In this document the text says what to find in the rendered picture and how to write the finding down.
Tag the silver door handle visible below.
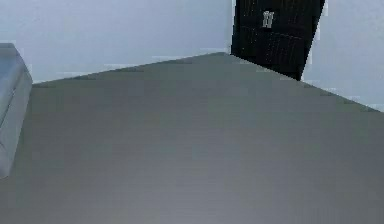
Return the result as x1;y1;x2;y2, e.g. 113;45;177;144
262;10;275;29

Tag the black room door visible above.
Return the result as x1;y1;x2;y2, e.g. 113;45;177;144
230;0;327;82

